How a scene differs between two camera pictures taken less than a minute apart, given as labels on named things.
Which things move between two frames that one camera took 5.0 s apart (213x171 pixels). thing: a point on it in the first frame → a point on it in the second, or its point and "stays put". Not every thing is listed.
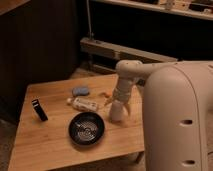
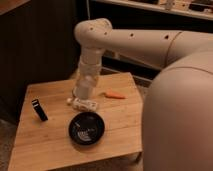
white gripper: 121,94 → 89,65
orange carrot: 107,94 stays put
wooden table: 68,121 stays put
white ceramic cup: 116,111 → 84,87
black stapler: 40,111 stays put
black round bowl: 86,128 stays put
